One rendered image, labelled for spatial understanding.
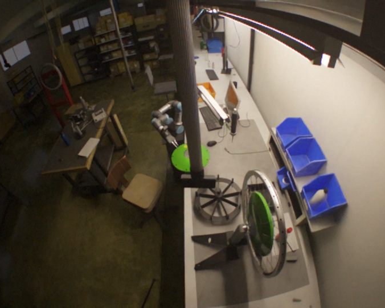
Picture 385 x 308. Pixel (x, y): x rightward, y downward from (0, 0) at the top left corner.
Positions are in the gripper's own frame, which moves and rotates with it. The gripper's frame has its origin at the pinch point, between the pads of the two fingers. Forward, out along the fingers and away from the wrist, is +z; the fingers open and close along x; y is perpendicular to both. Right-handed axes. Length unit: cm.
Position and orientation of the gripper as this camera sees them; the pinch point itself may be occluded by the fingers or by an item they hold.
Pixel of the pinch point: (177, 147)
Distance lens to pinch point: 150.8
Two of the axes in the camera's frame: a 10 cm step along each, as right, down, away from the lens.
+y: -3.6, 2.8, 8.9
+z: 6.6, 7.5, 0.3
